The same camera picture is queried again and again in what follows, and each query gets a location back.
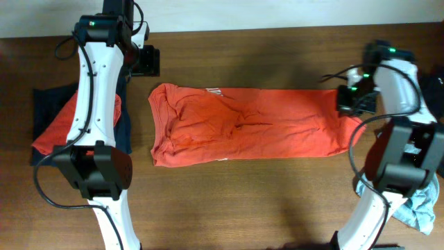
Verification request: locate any folded orange shirt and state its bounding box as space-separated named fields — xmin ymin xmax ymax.
xmin=31 ymin=90 xmax=123 ymax=156

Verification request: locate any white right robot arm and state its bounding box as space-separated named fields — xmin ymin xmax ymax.
xmin=330 ymin=40 xmax=443 ymax=250

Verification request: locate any folded navy garment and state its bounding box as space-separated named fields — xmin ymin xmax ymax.
xmin=31 ymin=77 xmax=132 ymax=166

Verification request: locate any black crumpled garment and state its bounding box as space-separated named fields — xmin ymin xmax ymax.
xmin=419 ymin=66 xmax=443 ymax=120

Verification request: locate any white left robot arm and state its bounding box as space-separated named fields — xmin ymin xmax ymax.
xmin=51 ymin=0 xmax=160 ymax=249

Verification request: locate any light blue crumpled garment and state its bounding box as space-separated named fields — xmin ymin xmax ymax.
xmin=355 ymin=172 xmax=440 ymax=236

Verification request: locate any orange t-shirt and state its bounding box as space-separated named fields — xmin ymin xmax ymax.
xmin=148 ymin=83 xmax=361 ymax=167

